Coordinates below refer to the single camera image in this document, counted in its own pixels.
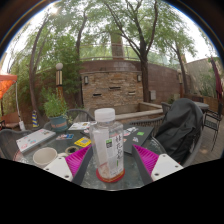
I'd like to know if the small yellow card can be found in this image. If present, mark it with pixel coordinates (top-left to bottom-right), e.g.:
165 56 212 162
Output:
73 136 93 148

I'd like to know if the silver laptop with stickers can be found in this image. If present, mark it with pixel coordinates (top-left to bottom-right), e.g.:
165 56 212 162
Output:
15 128 57 154

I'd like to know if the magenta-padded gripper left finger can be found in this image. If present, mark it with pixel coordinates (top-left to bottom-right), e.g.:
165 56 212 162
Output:
43 144 95 187

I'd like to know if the clear white-capped drink bottle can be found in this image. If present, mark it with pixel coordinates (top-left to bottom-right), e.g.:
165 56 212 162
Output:
89 107 126 181

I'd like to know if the closed maroon patio umbrella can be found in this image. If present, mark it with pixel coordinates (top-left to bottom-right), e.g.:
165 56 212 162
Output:
209 57 224 101

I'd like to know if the globe lamp post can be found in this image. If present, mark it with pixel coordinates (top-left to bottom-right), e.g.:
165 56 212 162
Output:
55 62 64 101

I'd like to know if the slim leaning tree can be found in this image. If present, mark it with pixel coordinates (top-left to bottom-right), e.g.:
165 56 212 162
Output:
159 19 199 99

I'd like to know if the dark laptop with stickers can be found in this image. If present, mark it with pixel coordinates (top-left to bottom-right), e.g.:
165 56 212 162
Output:
121 124 155 155

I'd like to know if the round dark patio table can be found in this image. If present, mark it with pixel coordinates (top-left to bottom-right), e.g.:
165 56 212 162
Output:
194 101 210 111

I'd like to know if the dark tape roll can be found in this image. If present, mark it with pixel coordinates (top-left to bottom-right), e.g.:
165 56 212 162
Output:
64 145 80 155

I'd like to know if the blue yellow striped post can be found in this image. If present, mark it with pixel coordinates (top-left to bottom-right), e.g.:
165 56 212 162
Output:
31 109 40 129

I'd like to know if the curved-trunk tall tree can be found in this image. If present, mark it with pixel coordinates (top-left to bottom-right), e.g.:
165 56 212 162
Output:
9 9 84 128

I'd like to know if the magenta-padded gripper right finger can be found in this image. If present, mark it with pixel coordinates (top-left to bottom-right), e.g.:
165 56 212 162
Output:
129 143 184 187

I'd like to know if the black backpack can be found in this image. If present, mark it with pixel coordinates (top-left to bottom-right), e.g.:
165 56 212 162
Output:
154 98 204 165

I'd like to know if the white printed booklet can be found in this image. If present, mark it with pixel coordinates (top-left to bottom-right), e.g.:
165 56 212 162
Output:
68 121 93 132

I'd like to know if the orange canopy tent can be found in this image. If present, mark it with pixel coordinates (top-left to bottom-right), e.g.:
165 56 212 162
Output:
0 73 18 101

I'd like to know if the green plant in teal pot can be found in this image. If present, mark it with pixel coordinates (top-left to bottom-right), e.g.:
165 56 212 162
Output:
43 93 70 133

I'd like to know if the dark-trunked tall tree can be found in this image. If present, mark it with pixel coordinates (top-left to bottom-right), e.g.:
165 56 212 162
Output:
96 0 174 104

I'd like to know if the small colourful card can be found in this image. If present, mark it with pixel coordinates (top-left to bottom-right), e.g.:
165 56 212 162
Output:
55 133 75 141

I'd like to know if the cream ribbed cup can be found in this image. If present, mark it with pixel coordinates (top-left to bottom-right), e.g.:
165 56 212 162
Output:
32 146 59 169

